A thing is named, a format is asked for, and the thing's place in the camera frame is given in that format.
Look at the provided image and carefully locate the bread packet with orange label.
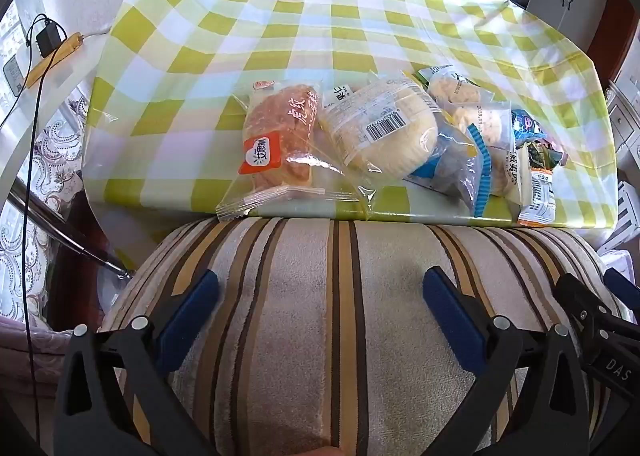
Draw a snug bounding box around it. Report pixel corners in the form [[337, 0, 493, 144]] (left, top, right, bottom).
[[216, 80, 362, 222]]

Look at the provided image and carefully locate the round pale cake packet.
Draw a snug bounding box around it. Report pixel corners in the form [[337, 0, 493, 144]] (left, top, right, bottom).
[[320, 71, 443, 178]]

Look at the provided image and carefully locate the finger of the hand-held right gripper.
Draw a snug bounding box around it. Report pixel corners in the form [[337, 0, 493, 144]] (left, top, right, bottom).
[[552, 272, 640, 399], [602, 267, 640, 324]]

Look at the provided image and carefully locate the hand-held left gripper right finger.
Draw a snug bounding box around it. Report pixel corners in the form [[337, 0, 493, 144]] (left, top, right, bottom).
[[422, 266, 591, 456]]

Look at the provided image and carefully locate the white slatted stool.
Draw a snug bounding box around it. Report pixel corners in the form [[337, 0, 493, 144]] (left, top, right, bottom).
[[597, 180, 640, 257]]

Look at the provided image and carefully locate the white lace cloth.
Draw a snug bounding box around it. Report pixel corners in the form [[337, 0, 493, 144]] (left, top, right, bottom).
[[0, 86, 92, 317]]

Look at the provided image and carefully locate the large blue snack packet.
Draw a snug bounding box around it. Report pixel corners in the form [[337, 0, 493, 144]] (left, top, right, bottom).
[[404, 121, 494, 217]]

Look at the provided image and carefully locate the ornate white dressing table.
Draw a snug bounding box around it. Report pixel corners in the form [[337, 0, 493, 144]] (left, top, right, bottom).
[[602, 78, 640, 167]]

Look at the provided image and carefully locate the small white device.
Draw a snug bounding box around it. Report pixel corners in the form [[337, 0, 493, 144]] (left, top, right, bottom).
[[1, 56, 26, 98]]

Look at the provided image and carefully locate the chrome table leg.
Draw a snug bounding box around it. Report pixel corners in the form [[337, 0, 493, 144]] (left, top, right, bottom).
[[10, 176, 133, 279]]

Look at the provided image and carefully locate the brown striped sofa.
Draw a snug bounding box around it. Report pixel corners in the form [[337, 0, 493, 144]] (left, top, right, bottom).
[[97, 216, 631, 456]]

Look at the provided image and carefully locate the clear pale cake packet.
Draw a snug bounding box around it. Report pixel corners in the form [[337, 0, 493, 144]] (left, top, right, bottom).
[[450, 103, 532, 208]]

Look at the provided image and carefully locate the green-edged cake packet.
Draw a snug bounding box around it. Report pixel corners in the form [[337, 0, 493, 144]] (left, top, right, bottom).
[[416, 64, 494, 108]]

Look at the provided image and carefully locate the black cable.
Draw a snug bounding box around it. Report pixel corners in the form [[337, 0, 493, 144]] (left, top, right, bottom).
[[19, 13, 68, 392]]

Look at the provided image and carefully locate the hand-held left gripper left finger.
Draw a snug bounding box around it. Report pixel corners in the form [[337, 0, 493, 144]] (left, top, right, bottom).
[[52, 268, 221, 456]]

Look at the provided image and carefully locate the black power adapter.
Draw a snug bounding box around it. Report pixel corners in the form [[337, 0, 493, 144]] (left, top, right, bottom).
[[36, 18, 65, 58]]

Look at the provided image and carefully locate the green yellow checkered tablecloth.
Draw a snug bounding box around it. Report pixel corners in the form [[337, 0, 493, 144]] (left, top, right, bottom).
[[82, 0, 617, 232]]

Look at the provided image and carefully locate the wooden power strip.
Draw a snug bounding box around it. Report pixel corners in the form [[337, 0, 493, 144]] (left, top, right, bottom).
[[24, 32, 85, 88]]

